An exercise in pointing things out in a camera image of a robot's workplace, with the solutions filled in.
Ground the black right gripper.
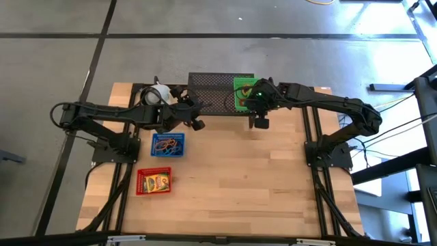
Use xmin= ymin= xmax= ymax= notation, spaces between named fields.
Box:
xmin=244 ymin=78 xmax=281 ymax=116

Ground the green plastic basket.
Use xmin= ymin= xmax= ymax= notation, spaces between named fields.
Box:
xmin=233 ymin=77 xmax=260 ymax=112

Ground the yellow green crayon box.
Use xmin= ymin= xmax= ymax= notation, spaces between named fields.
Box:
xmin=142 ymin=172 xmax=171 ymax=194

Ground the black desk foot bar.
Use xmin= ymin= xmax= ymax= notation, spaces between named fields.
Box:
xmin=369 ymin=83 xmax=417 ymax=93

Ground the white cylindrical cup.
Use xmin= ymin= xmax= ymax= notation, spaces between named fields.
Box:
xmin=141 ymin=83 xmax=173 ymax=106

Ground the black mesh shelf riser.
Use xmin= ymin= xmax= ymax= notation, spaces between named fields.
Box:
xmin=184 ymin=72 xmax=257 ymax=130

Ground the blue plastic basket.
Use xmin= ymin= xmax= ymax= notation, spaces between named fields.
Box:
xmin=150 ymin=132 xmax=186 ymax=158

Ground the red plastic basket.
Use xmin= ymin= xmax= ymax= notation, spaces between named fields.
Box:
xmin=135 ymin=166 xmax=173 ymax=196

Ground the black gantry beam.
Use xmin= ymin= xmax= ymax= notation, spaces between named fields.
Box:
xmin=0 ymin=231 xmax=437 ymax=246

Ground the grey chair base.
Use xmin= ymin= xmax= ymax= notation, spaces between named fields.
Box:
xmin=0 ymin=148 xmax=27 ymax=165

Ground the black left camera cable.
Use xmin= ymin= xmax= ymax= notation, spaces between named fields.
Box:
xmin=172 ymin=87 xmax=203 ymax=109

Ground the black camera cable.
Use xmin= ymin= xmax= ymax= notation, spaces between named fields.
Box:
xmin=223 ymin=85 xmax=255 ymax=111
xmin=172 ymin=87 xmax=203 ymax=109

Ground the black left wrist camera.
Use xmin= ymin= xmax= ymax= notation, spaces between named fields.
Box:
xmin=190 ymin=118 xmax=207 ymax=132

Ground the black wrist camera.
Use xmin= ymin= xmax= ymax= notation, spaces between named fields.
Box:
xmin=190 ymin=118 xmax=207 ymax=132
xmin=253 ymin=115 xmax=270 ymax=130

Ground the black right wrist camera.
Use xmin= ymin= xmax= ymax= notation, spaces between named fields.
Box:
xmin=253 ymin=115 xmax=270 ymax=130

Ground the black right camera cable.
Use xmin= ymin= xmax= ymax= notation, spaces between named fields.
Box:
xmin=223 ymin=85 xmax=255 ymax=111

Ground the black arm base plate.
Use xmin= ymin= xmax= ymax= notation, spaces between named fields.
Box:
xmin=305 ymin=140 xmax=353 ymax=169
xmin=91 ymin=138 xmax=141 ymax=164

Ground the white power cable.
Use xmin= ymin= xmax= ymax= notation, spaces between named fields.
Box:
xmin=373 ymin=94 xmax=416 ymax=112

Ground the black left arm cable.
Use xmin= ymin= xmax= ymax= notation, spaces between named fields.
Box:
xmin=49 ymin=101 xmax=74 ymax=130

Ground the silver metal bracket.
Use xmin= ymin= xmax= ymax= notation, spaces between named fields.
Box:
xmin=295 ymin=238 xmax=337 ymax=246
xmin=107 ymin=234 xmax=147 ymax=243

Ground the black desk frame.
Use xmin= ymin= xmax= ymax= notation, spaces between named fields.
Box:
xmin=351 ymin=63 xmax=437 ymax=246

